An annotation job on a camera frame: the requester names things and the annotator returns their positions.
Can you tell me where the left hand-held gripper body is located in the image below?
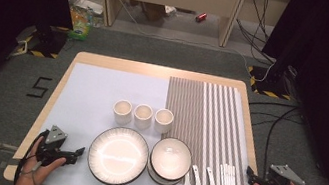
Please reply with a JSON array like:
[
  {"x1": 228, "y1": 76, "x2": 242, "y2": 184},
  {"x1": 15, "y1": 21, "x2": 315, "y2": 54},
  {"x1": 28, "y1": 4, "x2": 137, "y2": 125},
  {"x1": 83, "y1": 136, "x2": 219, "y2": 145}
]
[{"x1": 34, "y1": 123, "x2": 81, "y2": 172}]

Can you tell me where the white cup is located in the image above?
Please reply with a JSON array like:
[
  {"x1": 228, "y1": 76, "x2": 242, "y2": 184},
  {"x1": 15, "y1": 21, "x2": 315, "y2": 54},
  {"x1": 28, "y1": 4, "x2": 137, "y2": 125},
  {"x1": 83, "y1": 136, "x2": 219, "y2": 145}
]
[
  {"x1": 151, "y1": 106, "x2": 176, "y2": 136},
  {"x1": 130, "y1": 102, "x2": 155, "y2": 132},
  {"x1": 110, "y1": 97, "x2": 136, "y2": 127}
]

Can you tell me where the person's left hand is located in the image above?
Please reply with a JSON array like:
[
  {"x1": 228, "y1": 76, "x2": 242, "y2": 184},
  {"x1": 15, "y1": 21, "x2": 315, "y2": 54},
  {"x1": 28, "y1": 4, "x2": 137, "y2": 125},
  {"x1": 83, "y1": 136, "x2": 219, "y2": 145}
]
[{"x1": 14, "y1": 132, "x2": 71, "y2": 185}]

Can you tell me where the striped woven placemat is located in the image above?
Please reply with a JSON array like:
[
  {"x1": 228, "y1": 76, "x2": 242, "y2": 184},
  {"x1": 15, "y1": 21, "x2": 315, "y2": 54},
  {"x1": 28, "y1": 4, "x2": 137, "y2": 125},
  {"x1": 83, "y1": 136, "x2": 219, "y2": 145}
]
[{"x1": 152, "y1": 75, "x2": 264, "y2": 185}]

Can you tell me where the black stand base hazard tape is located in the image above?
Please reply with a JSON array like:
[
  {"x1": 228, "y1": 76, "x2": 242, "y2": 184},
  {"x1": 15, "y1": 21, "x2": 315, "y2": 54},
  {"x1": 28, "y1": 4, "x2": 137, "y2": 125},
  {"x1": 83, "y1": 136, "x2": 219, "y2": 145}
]
[
  {"x1": 13, "y1": 20, "x2": 70, "y2": 62},
  {"x1": 243, "y1": 64, "x2": 297, "y2": 101}
]

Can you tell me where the green yellow plastic bag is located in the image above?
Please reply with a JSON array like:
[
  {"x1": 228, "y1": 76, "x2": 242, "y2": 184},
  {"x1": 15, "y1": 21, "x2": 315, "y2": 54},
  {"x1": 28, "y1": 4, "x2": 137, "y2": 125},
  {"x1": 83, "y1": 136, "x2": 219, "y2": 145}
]
[{"x1": 65, "y1": 5, "x2": 97, "y2": 44}]

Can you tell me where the clear plastic bag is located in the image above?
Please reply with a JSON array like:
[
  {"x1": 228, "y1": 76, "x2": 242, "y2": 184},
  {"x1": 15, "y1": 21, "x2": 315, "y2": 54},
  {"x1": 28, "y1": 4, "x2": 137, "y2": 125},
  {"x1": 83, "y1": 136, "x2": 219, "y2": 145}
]
[{"x1": 63, "y1": 0, "x2": 107, "y2": 17}]

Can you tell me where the brown cardboard box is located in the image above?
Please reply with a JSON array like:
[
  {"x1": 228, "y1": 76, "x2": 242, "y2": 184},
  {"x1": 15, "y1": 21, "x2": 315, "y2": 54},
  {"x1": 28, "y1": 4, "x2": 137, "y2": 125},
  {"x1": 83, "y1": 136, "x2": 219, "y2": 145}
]
[{"x1": 138, "y1": 2, "x2": 168, "y2": 24}]

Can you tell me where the red can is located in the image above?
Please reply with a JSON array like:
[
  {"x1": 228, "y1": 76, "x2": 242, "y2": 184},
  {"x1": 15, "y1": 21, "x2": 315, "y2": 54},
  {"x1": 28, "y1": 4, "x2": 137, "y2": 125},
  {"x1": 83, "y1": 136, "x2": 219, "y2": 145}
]
[{"x1": 195, "y1": 11, "x2": 208, "y2": 24}]

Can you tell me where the white crumpled paper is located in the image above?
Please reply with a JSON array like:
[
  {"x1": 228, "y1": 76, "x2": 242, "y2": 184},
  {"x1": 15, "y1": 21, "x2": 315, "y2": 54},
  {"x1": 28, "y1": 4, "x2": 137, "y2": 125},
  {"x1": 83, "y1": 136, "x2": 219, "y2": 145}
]
[{"x1": 162, "y1": 4, "x2": 179, "y2": 17}]

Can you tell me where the left hand-held gripper cable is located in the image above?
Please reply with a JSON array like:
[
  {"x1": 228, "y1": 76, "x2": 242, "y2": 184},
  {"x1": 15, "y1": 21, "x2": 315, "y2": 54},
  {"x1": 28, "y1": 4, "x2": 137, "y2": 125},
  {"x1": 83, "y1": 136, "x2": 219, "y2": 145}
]
[{"x1": 13, "y1": 125, "x2": 50, "y2": 185}]

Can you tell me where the black power cable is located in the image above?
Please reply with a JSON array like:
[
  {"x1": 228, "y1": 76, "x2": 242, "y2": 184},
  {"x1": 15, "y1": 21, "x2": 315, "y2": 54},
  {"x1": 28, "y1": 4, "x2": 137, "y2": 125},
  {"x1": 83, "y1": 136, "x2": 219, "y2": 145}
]
[
  {"x1": 229, "y1": 17, "x2": 282, "y2": 65},
  {"x1": 244, "y1": 0, "x2": 275, "y2": 43}
]

